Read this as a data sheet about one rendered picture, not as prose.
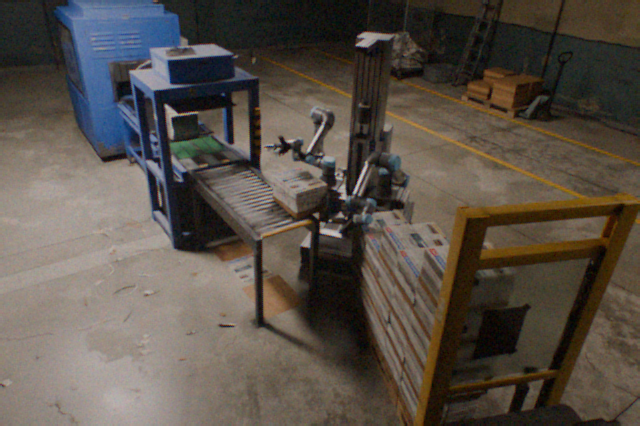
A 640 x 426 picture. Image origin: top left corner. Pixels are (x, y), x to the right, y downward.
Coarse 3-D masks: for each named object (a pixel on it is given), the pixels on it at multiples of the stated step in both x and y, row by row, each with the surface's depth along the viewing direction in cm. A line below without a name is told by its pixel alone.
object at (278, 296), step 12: (276, 276) 441; (252, 288) 424; (264, 288) 425; (276, 288) 426; (288, 288) 427; (252, 300) 411; (264, 300) 411; (276, 300) 412; (288, 300) 413; (300, 300) 413; (264, 312) 398; (276, 312) 399
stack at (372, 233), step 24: (384, 216) 378; (360, 240) 371; (360, 264) 374; (384, 264) 324; (360, 288) 382; (384, 288) 326; (360, 312) 385; (384, 312) 327; (408, 312) 289; (384, 336) 333
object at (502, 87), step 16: (480, 80) 942; (496, 80) 878; (512, 80) 873; (528, 80) 877; (544, 80) 884; (464, 96) 942; (480, 96) 914; (496, 96) 885; (512, 96) 858; (528, 96) 879; (512, 112) 864
